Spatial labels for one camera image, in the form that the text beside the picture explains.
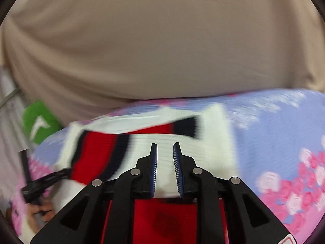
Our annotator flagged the green cushion white mark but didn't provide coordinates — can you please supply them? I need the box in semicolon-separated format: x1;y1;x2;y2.
23;101;63;146

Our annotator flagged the person's left hand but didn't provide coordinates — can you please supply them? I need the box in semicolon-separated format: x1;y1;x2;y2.
28;203;55;230

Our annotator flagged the pink blue floral bedsheet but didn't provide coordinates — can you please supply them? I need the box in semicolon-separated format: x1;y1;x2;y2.
10;88;325;244

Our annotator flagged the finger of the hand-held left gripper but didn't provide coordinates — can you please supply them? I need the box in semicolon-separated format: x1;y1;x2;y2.
38;168;73;186

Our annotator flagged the white knit sweater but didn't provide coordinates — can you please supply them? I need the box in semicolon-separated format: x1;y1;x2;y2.
19;105;238;244

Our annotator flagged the grey curtain rod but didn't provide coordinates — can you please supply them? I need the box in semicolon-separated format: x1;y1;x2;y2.
0;88;23;107

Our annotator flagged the beige curtain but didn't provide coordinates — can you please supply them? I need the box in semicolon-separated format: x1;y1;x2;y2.
0;0;325;129

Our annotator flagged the white sheer curtain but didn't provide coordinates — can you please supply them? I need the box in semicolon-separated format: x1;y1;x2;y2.
0;63;36;209

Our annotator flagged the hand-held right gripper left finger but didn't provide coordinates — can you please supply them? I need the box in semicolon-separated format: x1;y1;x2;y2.
30;143;158;244

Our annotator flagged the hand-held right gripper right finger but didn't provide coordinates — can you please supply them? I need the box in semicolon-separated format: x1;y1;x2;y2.
173;142;298;244

